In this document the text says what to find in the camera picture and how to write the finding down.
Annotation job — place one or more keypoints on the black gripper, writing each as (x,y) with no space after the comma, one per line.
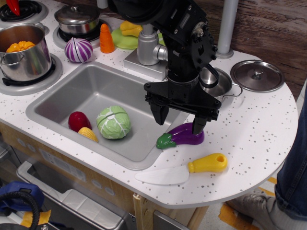
(189,98)

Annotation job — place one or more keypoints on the purple toy eggplant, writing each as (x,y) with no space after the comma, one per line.
(181,134)

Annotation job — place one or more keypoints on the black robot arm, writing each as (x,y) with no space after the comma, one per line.
(190,48)

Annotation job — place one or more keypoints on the steel pot lid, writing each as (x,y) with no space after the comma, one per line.
(257,76)

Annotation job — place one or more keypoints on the lidded steel pot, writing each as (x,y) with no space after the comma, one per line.
(78,19)

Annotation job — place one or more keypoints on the tall steel pot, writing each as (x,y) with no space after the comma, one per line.
(28,64)

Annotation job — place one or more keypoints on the silver toy faucet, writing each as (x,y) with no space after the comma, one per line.
(150,57)

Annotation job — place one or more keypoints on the green toy cabbage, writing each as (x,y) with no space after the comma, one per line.
(113,122)

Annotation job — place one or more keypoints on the grey toy sink basin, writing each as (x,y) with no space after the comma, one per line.
(90,89)

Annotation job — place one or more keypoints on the yellow toy corn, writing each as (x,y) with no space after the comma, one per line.
(88,133)

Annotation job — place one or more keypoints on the green toy plate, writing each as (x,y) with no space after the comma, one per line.
(131,42)

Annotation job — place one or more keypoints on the orange toy carrot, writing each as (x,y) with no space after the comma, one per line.
(106,41)

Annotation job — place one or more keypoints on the yellow toy squash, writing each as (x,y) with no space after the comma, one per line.
(129,29)

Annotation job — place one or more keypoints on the red toy apple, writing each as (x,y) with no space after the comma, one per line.
(78,120)

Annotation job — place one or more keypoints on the grey vertical pole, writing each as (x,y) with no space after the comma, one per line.
(224,50)

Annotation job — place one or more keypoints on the purple striped toy onion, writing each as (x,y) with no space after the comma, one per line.
(78,50)

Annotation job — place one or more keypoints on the grey sneaker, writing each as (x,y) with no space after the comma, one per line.
(262,208)

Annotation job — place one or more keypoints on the person leg in jeans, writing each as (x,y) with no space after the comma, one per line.
(291,188)

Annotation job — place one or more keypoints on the front left stove burner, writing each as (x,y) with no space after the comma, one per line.
(15,88)

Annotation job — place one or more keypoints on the orange toy pumpkin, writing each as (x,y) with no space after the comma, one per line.
(20,46)

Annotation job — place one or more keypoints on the back left stove burner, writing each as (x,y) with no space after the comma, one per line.
(31,11)

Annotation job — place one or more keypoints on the red toy pepper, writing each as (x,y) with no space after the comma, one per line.
(14,6)

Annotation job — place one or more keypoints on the yellow handled toy knife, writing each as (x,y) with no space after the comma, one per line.
(216,163)

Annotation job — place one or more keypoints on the oven door handle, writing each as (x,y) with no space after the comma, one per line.
(89,209)

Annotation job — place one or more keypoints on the blue object with black cable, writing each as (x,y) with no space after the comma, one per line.
(21,196)

